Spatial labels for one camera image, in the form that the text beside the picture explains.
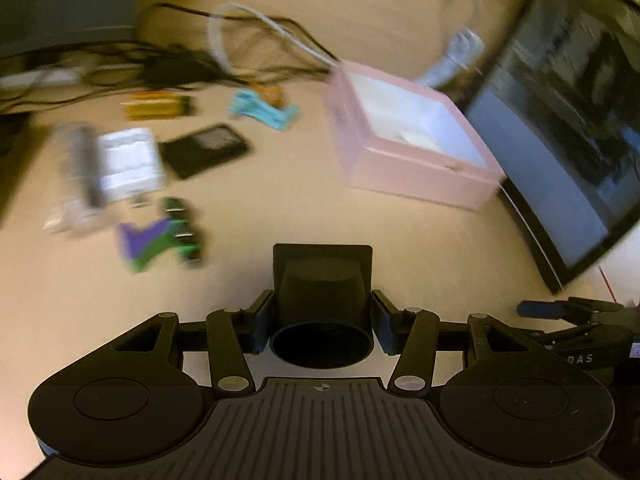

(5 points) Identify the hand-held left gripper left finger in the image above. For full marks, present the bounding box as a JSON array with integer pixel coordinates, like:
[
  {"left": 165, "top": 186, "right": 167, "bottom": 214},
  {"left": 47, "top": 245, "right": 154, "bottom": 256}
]
[{"left": 116, "top": 290, "right": 275, "bottom": 397}]

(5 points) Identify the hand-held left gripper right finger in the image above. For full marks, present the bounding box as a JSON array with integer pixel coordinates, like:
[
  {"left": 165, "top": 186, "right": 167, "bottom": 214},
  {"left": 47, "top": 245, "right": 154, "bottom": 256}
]
[{"left": 371, "top": 290, "right": 528, "bottom": 398}]

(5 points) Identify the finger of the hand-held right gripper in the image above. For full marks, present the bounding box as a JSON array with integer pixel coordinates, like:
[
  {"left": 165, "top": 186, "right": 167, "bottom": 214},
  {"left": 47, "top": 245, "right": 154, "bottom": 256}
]
[{"left": 517, "top": 297, "right": 626, "bottom": 322}]

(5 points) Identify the black plastic cylinder mount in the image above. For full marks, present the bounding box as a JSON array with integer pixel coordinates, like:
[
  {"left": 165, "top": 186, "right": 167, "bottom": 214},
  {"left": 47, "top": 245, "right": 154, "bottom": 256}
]
[{"left": 269, "top": 243, "right": 375, "bottom": 372}]

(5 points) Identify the pink cardboard box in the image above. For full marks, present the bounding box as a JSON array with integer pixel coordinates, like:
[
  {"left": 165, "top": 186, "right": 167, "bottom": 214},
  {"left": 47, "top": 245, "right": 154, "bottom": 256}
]
[{"left": 322, "top": 59, "right": 507, "bottom": 212}]

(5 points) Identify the purple green plastic piece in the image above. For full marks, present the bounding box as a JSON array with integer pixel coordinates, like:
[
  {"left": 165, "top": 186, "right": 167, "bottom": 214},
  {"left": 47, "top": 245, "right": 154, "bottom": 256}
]
[{"left": 116, "top": 217, "right": 177, "bottom": 275}]

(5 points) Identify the black framed monitor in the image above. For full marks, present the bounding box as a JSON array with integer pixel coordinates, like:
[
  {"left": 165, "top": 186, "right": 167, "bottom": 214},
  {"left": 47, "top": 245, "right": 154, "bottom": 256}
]
[{"left": 462, "top": 0, "right": 640, "bottom": 295}]

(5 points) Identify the black flat card case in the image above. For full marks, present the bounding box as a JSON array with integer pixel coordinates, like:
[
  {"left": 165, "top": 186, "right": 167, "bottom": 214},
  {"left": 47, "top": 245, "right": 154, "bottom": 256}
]
[{"left": 159, "top": 124, "right": 250, "bottom": 181}]

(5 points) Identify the white ribbed block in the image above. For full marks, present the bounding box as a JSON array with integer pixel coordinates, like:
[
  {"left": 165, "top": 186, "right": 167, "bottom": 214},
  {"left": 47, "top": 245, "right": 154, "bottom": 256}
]
[{"left": 97, "top": 128, "right": 167, "bottom": 202}]

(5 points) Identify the teal plastic piece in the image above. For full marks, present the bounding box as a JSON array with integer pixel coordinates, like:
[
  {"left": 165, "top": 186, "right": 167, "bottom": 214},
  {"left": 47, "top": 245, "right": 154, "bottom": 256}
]
[{"left": 229, "top": 90, "right": 302, "bottom": 131}]

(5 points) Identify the clear plastic bag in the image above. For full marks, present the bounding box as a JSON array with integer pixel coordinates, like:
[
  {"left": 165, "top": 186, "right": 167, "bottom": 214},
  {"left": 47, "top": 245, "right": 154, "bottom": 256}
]
[{"left": 42, "top": 197, "right": 104, "bottom": 236}]

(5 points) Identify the orange plastic piece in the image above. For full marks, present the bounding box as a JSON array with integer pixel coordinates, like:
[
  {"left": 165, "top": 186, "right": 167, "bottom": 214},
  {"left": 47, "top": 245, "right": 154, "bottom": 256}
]
[{"left": 252, "top": 85, "right": 284, "bottom": 109}]

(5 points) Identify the grey black stick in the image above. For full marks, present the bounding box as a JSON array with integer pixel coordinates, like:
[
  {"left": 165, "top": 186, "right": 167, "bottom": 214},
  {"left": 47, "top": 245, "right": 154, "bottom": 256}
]
[{"left": 54, "top": 125, "right": 109, "bottom": 209}]

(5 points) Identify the yellow black rectangular block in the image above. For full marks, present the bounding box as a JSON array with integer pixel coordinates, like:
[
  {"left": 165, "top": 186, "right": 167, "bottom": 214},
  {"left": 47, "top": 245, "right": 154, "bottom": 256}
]
[{"left": 122, "top": 91, "right": 194, "bottom": 121}]

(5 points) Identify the black power adapter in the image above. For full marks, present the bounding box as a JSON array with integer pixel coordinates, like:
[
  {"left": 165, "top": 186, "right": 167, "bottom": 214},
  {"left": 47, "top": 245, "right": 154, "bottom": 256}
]
[{"left": 142, "top": 55, "right": 222, "bottom": 87}]

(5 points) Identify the white power strip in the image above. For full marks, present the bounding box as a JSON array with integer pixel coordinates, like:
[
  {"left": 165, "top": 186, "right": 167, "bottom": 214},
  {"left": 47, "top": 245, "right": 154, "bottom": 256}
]
[{"left": 0, "top": 66, "right": 83, "bottom": 89}]

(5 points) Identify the red thin cable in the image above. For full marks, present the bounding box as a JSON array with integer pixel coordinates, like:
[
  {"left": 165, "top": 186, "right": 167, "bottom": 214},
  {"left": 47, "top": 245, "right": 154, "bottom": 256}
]
[{"left": 601, "top": 266, "right": 624, "bottom": 306}]

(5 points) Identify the white bundled cable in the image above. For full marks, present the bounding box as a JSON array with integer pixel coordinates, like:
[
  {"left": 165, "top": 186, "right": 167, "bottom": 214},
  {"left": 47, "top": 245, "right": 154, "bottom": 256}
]
[{"left": 419, "top": 0, "right": 485, "bottom": 89}]

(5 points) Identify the white looped cable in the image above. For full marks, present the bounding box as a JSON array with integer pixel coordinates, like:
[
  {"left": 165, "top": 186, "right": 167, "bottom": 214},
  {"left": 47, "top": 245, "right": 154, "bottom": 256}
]
[{"left": 207, "top": 2, "right": 342, "bottom": 75}]

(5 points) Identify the black cable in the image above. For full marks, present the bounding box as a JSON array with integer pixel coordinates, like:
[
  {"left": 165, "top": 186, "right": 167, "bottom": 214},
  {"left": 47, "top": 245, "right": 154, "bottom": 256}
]
[
  {"left": 134, "top": 3, "right": 341, "bottom": 63},
  {"left": 0, "top": 40, "right": 151, "bottom": 111}
]

